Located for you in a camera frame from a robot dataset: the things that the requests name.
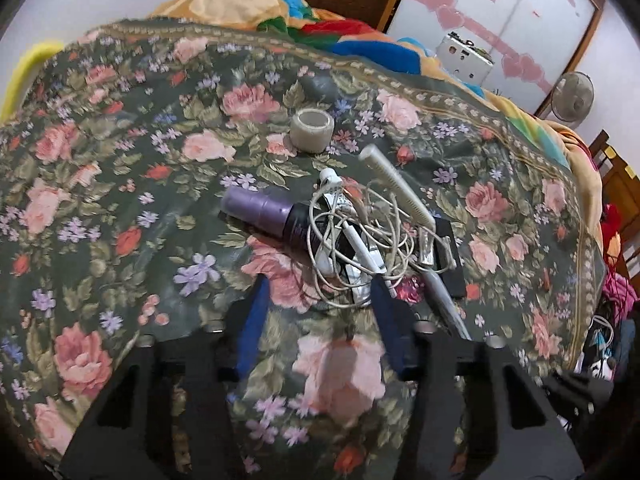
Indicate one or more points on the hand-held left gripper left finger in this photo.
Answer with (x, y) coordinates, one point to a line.
(252, 321)

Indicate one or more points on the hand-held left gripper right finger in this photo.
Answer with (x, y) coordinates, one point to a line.
(391, 327)

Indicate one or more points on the black flat box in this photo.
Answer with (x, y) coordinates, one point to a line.
(450, 260)

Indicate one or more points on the purple spray bottle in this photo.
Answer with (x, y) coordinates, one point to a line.
(260, 210)

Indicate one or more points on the grey hair straightener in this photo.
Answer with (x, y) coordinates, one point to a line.
(400, 185)

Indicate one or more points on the red cloth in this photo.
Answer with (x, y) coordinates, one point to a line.
(611, 230)

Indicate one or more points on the green floral blanket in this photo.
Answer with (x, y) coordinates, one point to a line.
(125, 185)

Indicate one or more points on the clear tape roll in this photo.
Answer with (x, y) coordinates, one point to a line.
(311, 130)

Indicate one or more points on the brown wooden chair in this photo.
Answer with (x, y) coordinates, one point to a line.
(617, 175)

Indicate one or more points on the white perforated box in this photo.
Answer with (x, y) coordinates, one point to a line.
(462, 57)

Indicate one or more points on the standing fan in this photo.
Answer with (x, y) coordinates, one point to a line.
(574, 96)

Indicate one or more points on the colourful patterned blanket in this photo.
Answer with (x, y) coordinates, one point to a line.
(240, 2)

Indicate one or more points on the wardrobe with pink hearts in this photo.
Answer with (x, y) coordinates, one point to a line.
(525, 15)

